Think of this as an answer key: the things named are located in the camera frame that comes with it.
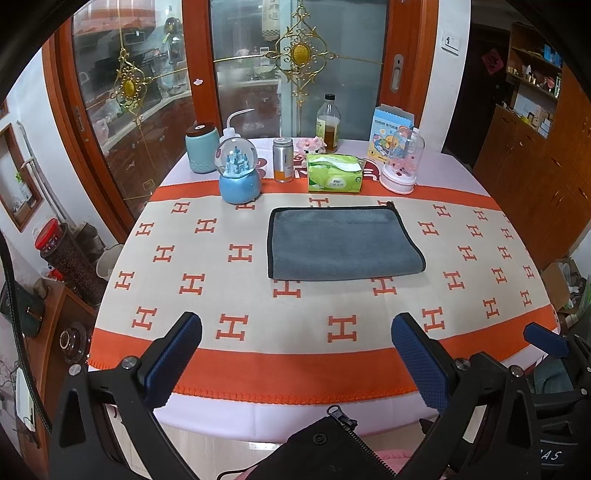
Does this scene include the jar with red lid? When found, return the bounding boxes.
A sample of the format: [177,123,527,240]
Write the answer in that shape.
[34,218,66,257]

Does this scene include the glass bottle with amber liquid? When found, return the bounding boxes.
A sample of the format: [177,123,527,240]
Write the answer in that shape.
[316,93,341,154]

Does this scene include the white wall switch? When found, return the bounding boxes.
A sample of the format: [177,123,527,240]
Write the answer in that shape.
[441,30,464,56]

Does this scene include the pink glass dome ornament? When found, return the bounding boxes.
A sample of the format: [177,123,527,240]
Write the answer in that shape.
[379,126,426,194]

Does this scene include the teal canister with brown lid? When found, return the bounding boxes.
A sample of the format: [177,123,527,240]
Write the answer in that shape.
[185,122,221,175]

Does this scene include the wooden side cabinet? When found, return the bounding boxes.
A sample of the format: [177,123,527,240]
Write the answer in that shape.
[18,280,99,464]

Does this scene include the wooden glass sliding door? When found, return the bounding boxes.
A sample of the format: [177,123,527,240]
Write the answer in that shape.
[182,0,439,155]
[54,0,206,243]

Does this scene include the blue castle snow globe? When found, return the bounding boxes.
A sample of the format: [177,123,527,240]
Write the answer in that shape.
[213,137,262,204]

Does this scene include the wooden wall niche frame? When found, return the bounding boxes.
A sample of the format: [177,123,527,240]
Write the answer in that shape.
[0,121,44,232]

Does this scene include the silver metal tin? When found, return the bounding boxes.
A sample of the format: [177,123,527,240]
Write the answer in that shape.
[272,137,295,184]

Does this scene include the white bucket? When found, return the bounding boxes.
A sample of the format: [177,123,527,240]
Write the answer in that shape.
[95,243,124,282]

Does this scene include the grey towel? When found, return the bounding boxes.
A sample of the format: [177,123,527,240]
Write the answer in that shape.
[266,201,426,281]

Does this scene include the round glass ashtray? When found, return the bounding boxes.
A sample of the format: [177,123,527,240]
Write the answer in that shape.
[58,322,88,365]

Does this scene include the cardboard box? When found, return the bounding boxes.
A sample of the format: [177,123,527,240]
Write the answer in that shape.
[539,257,583,313]

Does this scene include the dark green bag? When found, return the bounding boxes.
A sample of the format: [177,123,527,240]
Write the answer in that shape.
[0,279,44,340]

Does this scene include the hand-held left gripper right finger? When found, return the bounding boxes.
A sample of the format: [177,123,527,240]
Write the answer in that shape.
[390,312,544,480]

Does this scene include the orange cream patterned blanket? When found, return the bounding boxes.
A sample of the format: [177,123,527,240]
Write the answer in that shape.
[88,182,562,405]

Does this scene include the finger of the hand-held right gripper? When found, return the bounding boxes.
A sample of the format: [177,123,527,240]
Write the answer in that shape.
[523,322,571,360]

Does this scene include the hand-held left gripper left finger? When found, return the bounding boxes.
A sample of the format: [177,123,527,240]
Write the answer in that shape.
[48,311,204,480]

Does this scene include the wooden shelf cabinet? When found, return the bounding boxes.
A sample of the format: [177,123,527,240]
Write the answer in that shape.
[475,20,591,260]

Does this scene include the green tissue pack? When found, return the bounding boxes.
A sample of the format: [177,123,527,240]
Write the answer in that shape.
[306,154,367,193]

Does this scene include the colourful cartoon carton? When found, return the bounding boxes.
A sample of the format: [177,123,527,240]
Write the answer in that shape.
[368,104,415,163]

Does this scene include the white squeeze wash bottle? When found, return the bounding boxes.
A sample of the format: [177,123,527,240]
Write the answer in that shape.
[220,108,256,145]

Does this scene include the dark woven basket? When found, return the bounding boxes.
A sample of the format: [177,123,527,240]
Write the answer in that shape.
[41,223,108,306]

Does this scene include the black cable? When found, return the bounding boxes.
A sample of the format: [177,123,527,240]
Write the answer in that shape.
[0,233,52,432]

